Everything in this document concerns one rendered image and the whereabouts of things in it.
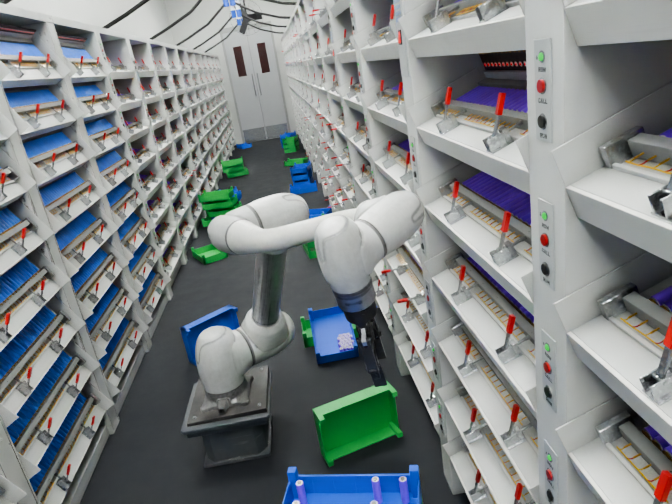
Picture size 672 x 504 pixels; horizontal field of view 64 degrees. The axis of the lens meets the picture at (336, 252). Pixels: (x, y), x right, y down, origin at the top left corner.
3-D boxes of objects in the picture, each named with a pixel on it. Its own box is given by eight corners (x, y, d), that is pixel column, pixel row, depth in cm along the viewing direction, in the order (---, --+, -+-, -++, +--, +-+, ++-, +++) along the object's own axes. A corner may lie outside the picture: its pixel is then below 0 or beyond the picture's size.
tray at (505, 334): (546, 432, 89) (515, 372, 84) (438, 290, 146) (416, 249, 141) (656, 373, 88) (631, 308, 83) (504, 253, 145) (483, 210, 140)
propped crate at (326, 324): (359, 356, 257) (357, 345, 251) (317, 364, 255) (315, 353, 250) (347, 311, 279) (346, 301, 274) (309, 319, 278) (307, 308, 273)
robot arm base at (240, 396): (198, 420, 192) (194, 407, 190) (208, 384, 213) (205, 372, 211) (248, 411, 192) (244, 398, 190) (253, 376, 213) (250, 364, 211)
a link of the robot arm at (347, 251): (350, 303, 111) (392, 268, 117) (329, 242, 103) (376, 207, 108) (318, 287, 119) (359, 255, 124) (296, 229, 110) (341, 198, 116)
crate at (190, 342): (189, 362, 276) (197, 367, 271) (179, 328, 270) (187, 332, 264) (237, 336, 295) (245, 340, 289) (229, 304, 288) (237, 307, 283)
